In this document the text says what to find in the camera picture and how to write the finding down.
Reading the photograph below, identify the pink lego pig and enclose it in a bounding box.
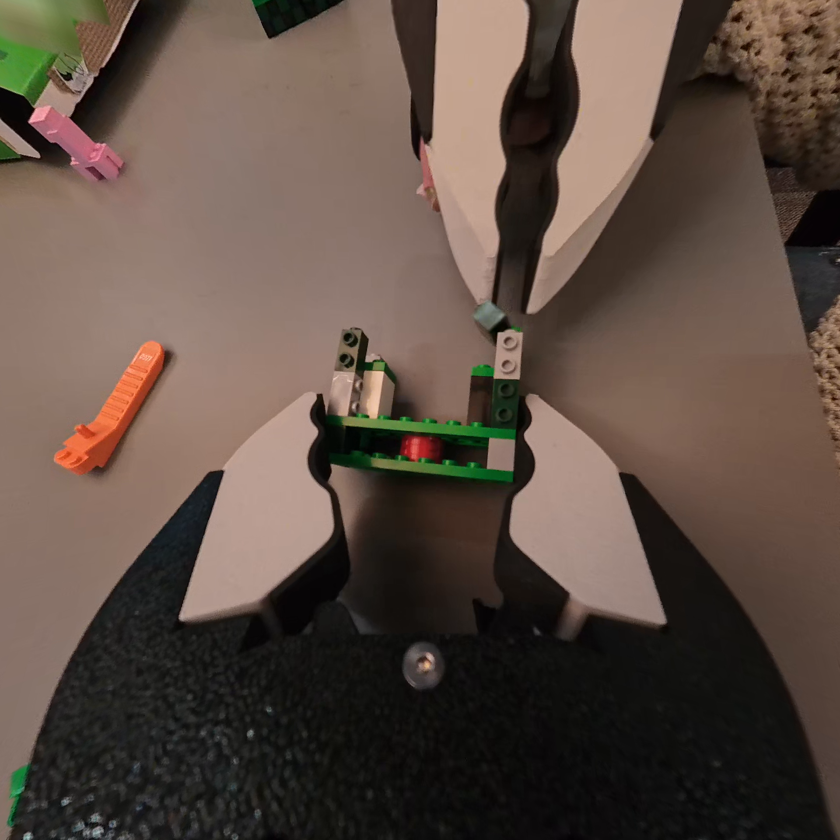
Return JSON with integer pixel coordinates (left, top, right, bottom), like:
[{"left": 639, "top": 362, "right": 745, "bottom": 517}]
[{"left": 28, "top": 106, "right": 126, "bottom": 183}]

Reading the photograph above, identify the person's knitted sweater torso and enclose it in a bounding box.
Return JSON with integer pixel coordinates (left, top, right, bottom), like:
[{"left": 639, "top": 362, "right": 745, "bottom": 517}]
[{"left": 806, "top": 308, "right": 840, "bottom": 454}]

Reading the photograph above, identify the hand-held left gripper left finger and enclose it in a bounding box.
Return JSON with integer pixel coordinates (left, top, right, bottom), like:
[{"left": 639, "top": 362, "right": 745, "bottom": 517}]
[{"left": 177, "top": 392, "right": 350, "bottom": 637}]

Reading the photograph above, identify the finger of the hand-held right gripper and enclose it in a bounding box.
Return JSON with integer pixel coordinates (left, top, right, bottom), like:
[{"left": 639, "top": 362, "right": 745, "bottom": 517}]
[
  {"left": 423, "top": 0, "right": 534, "bottom": 306},
  {"left": 520, "top": 0, "right": 685, "bottom": 316}
]

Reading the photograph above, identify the pink lego piece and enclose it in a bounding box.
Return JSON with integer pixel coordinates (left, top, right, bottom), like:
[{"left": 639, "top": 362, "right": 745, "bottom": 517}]
[{"left": 416, "top": 138, "right": 442, "bottom": 212}]

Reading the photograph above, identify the person's right forearm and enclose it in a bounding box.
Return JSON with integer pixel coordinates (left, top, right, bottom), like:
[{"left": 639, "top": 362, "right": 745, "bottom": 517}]
[{"left": 686, "top": 0, "right": 840, "bottom": 191}]

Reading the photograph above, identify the green lego set box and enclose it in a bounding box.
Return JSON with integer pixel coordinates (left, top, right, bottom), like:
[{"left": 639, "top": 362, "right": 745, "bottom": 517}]
[{"left": 0, "top": 0, "right": 142, "bottom": 164}]

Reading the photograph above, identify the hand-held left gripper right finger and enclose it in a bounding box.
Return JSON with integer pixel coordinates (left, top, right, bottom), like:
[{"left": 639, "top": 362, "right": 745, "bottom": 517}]
[{"left": 493, "top": 394, "right": 669, "bottom": 643}]

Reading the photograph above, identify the orange brick separator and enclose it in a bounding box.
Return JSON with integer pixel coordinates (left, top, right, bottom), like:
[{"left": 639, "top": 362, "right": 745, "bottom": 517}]
[{"left": 54, "top": 340, "right": 166, "bottom": 476}]

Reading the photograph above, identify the green and grey lego build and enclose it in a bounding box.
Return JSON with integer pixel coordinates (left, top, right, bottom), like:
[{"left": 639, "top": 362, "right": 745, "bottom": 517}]
[{"left": 326, "top": 326, "right": 526, "bottom": 485}]

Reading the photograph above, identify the green lego piece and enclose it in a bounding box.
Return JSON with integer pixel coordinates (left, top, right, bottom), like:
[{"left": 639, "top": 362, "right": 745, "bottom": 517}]
[{"left": 7, "top": 763, "right": 32, "bottom": 828}]

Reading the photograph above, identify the dark green lego brick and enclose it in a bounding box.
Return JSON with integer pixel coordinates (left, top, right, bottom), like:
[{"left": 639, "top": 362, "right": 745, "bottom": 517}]
[{"left": 472, "top": 301, "right": 511, "bottom": 345}]

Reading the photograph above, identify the large green creeper lego model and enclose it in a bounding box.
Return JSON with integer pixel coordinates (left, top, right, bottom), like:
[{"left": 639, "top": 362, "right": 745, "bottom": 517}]
[{"left": 251, "top": 0, "right": 345, "bottom": 39}]

